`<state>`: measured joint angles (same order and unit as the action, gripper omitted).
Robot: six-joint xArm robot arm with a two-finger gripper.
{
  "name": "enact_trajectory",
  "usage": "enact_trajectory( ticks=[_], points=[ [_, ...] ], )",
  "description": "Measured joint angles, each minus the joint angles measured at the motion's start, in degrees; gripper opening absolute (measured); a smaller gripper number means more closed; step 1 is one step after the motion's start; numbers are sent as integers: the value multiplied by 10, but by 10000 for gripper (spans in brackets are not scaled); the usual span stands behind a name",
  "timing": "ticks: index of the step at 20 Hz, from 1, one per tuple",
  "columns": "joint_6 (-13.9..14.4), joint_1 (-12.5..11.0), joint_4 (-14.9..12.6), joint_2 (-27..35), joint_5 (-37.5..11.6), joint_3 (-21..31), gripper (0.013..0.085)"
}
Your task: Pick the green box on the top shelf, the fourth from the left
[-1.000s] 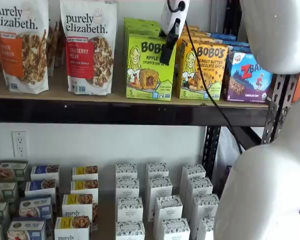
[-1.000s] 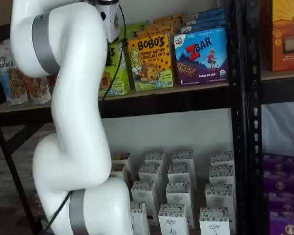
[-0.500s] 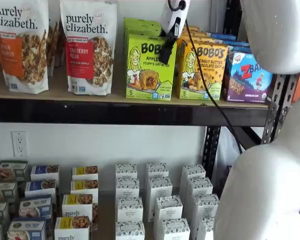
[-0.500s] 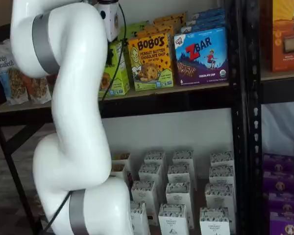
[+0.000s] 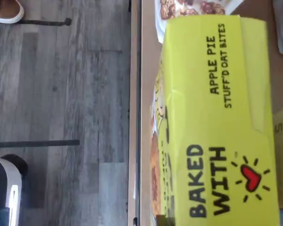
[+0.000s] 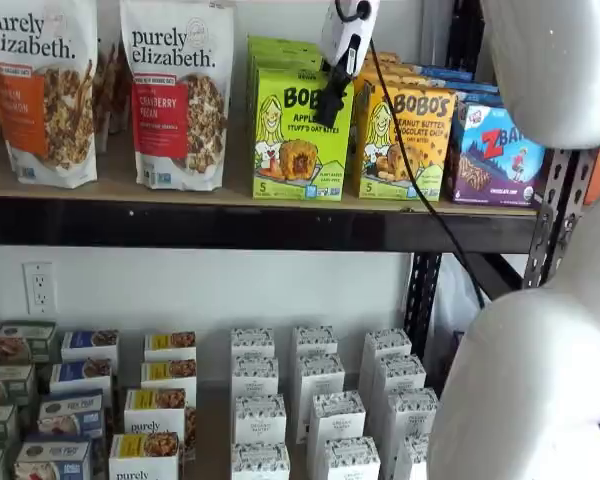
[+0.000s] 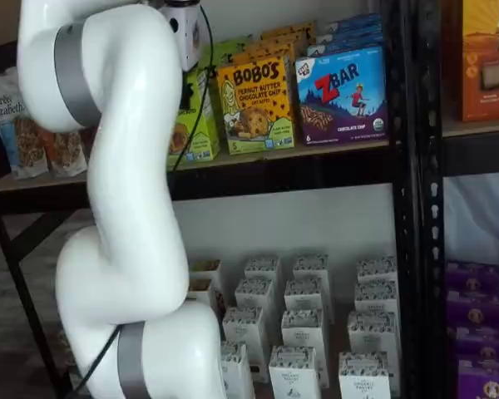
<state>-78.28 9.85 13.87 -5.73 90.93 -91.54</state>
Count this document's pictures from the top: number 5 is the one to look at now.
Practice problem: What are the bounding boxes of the brown shoe white sole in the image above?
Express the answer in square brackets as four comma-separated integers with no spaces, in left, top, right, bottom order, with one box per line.
[0,0,25,24]

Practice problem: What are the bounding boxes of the thin black floor rod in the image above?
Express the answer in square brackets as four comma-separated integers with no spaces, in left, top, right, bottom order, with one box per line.
[0,139,81,149]
[0,17,72,26]

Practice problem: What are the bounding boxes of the dark rounded mobile base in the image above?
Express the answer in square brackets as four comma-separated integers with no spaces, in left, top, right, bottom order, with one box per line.
[0,153,29,226]

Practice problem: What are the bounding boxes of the black metal shelf frame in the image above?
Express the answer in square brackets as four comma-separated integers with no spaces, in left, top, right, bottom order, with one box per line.
[128,0,144,226]

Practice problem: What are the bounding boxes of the yellow apple pie box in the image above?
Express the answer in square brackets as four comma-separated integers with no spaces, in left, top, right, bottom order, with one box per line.
[149,14,283,226]

